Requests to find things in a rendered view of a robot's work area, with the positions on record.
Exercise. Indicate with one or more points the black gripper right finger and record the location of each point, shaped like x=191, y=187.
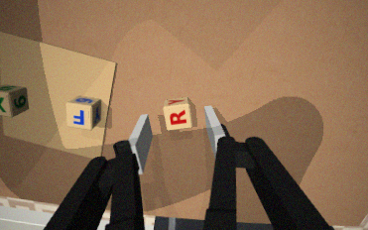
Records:
x=286, y=205

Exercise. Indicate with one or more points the beige flat mat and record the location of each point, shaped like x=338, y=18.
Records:
x=53, y=76

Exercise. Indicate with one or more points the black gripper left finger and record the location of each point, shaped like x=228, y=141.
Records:
x=84, y=205

